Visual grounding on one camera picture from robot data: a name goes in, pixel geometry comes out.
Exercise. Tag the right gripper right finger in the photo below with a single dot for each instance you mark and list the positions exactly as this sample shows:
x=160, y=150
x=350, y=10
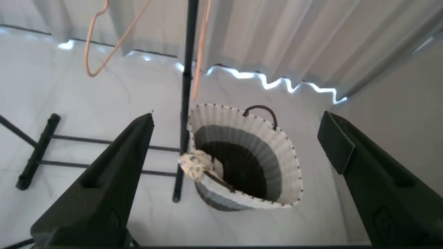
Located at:
x=387, y=193

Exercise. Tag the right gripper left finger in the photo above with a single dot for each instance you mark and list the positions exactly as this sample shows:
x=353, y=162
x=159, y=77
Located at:
x=100, y=193

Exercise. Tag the cream printed garment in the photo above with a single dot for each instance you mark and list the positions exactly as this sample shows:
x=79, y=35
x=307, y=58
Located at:
x=195, y=166

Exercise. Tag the white laundry basket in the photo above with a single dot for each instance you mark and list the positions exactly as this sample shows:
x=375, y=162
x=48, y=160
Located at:
x=277, y=155

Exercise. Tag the black clothes rack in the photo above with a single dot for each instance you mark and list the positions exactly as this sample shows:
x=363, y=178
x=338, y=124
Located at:
x=187, y=86

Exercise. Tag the white curtain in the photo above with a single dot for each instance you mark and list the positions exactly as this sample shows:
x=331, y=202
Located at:
x=277, y=34

